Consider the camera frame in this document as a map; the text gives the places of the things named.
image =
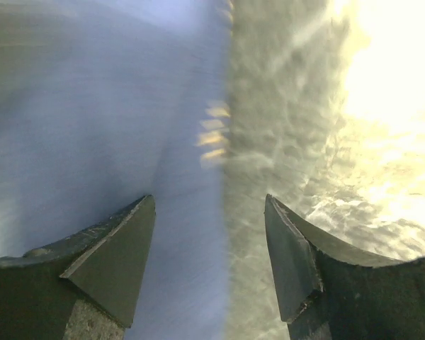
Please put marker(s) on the blue pillowcase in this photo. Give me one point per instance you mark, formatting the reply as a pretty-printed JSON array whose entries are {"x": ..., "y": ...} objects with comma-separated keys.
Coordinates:
[{"x": 101, "y": 103}]

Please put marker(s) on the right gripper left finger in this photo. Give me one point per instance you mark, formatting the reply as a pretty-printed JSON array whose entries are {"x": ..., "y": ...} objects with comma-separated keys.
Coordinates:
[{"x": 84, "y": 286}]

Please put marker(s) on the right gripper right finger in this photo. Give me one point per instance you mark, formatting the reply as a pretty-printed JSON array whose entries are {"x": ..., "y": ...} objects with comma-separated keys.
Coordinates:
[{"x": 330, "y": 289}]

